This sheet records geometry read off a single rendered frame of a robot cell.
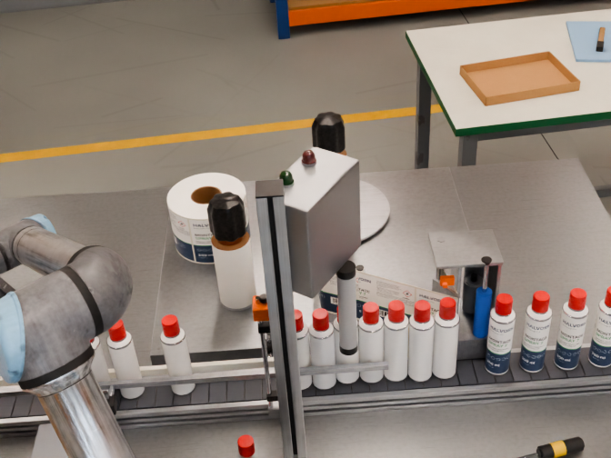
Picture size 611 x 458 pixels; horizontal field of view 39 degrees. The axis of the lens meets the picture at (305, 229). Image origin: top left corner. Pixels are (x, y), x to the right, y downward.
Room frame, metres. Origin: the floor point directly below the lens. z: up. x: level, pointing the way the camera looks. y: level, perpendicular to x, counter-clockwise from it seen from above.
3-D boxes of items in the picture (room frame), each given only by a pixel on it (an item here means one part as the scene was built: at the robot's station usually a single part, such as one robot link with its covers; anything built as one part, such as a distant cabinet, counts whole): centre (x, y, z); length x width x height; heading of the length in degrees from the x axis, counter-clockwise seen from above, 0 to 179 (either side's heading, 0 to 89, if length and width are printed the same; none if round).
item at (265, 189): (1.12, 0.05, 1.16); 0.04 x 0.04 x 0.67; 0
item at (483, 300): (1.31, -0.36, 0.98); 0.03 x 0.03 x 0.17
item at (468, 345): (1.36, -0.33, 1.01); 0.14 x 0.13 x 0.26; 90
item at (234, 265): (1.55, 0.17, 1.03); 0.09 x 0.09 x 0.30
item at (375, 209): (1.87, -0.08, 0.89); 0.31 x 0.31 x 0.01
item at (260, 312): (1.22, 0.09, 1.04); 0.10 x 0.04 x 0.33; 0
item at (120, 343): (1.27, 0.40, 0.98); 0.05 x 0.05 x 0.20
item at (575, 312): (1.27, -0.54, 0.98); 0.05 x 0.05 x 0.20
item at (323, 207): (1.18, -0.01, 1.38); 0.17 x 0.10 x 0.19; 145
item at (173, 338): (1.27, 0.29, 0.98); 0.05 x 0.05 x 0.20
